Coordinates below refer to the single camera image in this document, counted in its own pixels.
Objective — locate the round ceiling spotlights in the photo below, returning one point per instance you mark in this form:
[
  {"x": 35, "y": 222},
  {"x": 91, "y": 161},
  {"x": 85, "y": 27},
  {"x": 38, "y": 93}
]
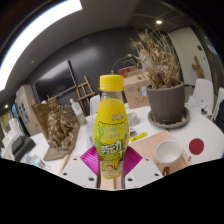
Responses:
[{"x": 159, "y": 22}]

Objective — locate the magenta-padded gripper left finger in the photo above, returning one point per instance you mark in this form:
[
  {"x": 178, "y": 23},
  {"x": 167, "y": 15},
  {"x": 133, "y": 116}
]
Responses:
[{"x": 75, "y": 171}]

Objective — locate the black backpack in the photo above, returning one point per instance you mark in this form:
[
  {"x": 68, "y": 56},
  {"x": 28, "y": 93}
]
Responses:
[{"x": 220, "y": 121}]

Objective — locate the white paper stack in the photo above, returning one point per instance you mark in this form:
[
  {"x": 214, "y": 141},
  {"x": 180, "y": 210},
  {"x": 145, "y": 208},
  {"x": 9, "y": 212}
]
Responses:
[{"x": 196, "y": 105}]

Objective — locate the light wooden drawing board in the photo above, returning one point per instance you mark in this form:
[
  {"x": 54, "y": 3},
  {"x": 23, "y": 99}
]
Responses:
[{"x": 146, "y": 146}]

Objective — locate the open cardboard box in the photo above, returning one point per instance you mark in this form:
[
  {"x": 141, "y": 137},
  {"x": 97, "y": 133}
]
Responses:
[{"x": 135, "y": 91}]

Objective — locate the dried plant in grey pot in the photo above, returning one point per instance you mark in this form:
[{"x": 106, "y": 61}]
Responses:
[{"x": 166, "y": 103}]

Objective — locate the wooden easel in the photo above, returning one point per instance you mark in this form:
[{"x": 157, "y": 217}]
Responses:
[{"x": 85, "y": 93}]

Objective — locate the wooden figure sculpture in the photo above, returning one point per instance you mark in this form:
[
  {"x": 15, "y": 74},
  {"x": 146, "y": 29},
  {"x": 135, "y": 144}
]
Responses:
[{"x": 197, "y": 66}]

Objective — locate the green-labelled spray bottle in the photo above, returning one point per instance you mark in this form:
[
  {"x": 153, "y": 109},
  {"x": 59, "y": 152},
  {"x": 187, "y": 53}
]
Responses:
[{"x": 79, "y": 115}]

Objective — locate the white cabinet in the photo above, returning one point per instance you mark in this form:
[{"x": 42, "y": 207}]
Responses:
[{"x": 26, "y": 110}]

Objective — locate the white mug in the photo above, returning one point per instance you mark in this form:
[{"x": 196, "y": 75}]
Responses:
[{"x": 168, "y": 153}]

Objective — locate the black wall screen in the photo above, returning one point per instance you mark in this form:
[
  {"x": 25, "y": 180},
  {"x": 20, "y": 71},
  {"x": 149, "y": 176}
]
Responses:
[{"x": 55, "y": 83}]

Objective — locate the long ceiling light strip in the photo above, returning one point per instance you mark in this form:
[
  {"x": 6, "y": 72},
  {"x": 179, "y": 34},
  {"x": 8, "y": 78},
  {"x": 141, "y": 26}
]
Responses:
[{"x": 30, "y": 36}]

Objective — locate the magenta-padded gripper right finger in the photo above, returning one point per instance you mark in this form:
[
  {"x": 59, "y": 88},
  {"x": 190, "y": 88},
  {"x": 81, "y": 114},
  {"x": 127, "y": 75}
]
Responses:
[{"x": 143, "y": 171}]

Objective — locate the white round dish stack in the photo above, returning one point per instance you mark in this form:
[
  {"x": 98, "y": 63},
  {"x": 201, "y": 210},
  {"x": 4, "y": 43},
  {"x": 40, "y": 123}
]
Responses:
[{"x": 132, "y": 119}]

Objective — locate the yellow drink bottle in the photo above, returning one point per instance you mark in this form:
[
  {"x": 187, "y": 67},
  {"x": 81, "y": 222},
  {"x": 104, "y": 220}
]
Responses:
[{"x": 111, "y": 133}]

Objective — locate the small yellow packet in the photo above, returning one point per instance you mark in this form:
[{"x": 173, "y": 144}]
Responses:
[{"x": 139, "y": 136}]

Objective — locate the black box device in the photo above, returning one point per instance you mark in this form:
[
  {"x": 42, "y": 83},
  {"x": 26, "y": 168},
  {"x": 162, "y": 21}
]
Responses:
[{"x": 23, "y": 148}]

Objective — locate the golden brown relief sculpture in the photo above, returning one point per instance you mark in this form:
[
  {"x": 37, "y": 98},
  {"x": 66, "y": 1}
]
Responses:
[{"x": 61, "y": 131}]

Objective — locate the grey plant saucer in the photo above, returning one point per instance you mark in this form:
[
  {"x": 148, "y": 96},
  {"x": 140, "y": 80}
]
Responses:
[{"x": 185, "y": 121}]

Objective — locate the white chair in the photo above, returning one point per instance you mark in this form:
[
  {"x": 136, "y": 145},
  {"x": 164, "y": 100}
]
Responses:
[
  {"x": 95, "y": 105},
  {"x": 203, "y": 91},
  {"x": 220, "y": 96}
]

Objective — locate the flat round red coaster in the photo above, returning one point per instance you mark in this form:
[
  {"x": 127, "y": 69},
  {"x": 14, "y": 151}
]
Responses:
[{"x": 196, "y": 146}]

